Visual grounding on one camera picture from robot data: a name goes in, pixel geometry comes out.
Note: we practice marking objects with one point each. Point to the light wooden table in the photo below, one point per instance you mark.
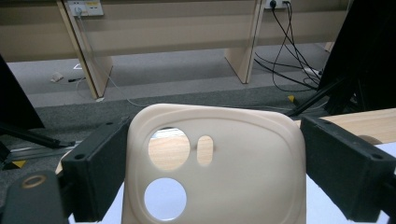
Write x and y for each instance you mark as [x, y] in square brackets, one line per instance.
[358, 124]

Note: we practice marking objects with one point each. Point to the beige phone case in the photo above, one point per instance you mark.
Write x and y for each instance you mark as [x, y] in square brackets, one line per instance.
[249, 171]

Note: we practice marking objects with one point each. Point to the black curtain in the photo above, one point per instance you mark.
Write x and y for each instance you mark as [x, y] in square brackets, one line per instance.
[15, 102]
[364, 46]

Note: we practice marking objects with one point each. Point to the small white floor object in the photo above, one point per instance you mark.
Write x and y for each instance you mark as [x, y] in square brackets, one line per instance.
[56, 76]

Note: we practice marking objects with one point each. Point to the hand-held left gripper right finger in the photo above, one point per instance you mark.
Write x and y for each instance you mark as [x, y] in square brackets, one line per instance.
[345, 168]

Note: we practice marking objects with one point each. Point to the aluminium rail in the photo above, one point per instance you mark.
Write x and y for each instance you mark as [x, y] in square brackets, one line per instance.
[40, 151]

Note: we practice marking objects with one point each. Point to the small white paper scrap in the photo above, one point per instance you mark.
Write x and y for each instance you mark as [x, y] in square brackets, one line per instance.
[77, 66]

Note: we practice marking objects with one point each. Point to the white table sheet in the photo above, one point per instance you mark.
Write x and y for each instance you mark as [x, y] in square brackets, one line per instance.
[323, 205]

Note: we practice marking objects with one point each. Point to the white wall socket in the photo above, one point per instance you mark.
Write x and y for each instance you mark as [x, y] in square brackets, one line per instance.
[277, 3]
[85, 6]

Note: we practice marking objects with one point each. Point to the long beige wooden desk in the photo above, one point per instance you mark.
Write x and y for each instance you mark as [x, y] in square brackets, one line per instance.
[174, 31]

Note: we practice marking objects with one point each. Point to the black pen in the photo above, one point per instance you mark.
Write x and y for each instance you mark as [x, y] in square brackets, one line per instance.
[76, 79]

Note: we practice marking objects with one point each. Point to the black stand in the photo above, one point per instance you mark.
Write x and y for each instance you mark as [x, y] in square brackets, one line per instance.
[34, 138]
[317, 96]

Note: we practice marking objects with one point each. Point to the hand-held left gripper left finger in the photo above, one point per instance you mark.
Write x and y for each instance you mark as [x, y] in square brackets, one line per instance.
[93, 168]

